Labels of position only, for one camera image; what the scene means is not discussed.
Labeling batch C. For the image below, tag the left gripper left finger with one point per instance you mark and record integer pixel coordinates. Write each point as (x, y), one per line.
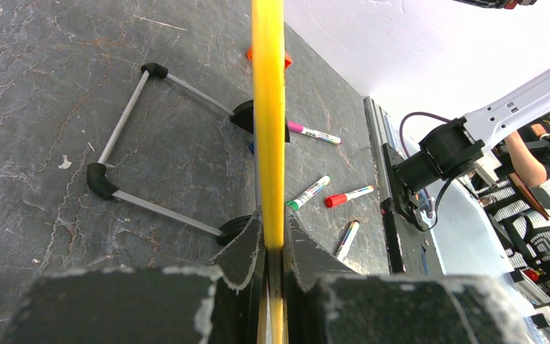
(235, 297)

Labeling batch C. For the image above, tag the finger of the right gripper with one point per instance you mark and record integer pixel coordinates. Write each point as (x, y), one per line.
(498, 4)

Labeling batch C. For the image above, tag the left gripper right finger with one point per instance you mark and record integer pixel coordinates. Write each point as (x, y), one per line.
(307, 266)

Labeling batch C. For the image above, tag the white whiteboard wooden frame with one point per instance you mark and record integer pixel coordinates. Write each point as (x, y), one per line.
(267, 45)

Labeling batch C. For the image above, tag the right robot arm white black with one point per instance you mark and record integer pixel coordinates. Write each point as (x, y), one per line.
(449, 150)

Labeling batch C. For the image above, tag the person forearm in background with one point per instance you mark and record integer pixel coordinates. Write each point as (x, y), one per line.
(527, 167)

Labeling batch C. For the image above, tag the black capped marker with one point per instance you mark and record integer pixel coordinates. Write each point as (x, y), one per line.
(347, 240)

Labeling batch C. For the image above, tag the green capped marker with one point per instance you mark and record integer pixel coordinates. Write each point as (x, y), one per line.
(309, 193)

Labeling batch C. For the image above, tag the red capped marker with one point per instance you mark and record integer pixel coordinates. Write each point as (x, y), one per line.
(338, 199)

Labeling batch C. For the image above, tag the purple capped marker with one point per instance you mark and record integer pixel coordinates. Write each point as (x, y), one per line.
(300, 129)

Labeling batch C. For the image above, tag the orange half-round brick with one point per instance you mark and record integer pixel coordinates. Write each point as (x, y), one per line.
(287, 58)

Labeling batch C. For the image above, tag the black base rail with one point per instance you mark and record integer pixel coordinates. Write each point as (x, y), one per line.
(409, 250)

